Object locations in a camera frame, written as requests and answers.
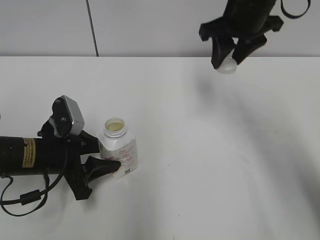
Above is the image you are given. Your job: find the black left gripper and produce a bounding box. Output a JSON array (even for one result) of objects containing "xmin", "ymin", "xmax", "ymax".
[{"xmin": 37, "ymin": 118, "xmax": 121, "ymax": 201}]

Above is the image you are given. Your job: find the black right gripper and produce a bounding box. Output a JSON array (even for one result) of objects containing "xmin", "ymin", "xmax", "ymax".
[{"xmin": 198, "ymin": 15, "xmax": 284, "ymax": 69}]

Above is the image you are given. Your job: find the white round bottle cap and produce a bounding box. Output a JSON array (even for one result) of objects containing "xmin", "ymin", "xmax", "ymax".
[{"xmin": 216, "ymin": 56, "xmax": 238, "ymax": 75}]

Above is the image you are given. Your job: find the white yili changqing bottle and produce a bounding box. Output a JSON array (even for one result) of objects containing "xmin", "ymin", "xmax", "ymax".
[{"xmin": 97, "ymin": 117, "xmax": 138, "ymax": 180}]

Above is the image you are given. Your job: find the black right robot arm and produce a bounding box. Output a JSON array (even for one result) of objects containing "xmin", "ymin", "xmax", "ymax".
[{"xmin": 198, "ymin": 0, "xmax": 284, "ymax": 69}]

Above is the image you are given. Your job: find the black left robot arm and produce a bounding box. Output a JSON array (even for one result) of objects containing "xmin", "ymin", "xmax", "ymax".
[{"xmin": 0, "ymin": 122, "xmax": 121, "ymax": 201}]

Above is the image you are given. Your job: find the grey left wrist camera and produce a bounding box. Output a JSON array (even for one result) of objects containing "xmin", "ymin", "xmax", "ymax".
[{"xmin": 49, "ymin": 95, "xmax": 85, "ymax": 138}]

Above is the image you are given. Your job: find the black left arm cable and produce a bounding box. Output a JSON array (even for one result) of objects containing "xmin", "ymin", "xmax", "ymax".
[{"xmin": 0, "ymin": 139, "xmax": 70, "ymax": 216}]

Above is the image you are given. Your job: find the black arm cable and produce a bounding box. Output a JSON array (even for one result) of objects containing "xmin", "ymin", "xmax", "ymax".
[
  {"xmin": 279, "ymin": 0, "xmax": 311, "ymax": 19},
  {"xmin": 0, "ymin": 139, "xmax": 70, "ymax": 216}
]

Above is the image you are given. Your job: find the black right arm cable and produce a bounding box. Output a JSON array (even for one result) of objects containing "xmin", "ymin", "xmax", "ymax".
[{"xmin": 279, "ymin": 0, "xmax": 311, "ymax": 19}]

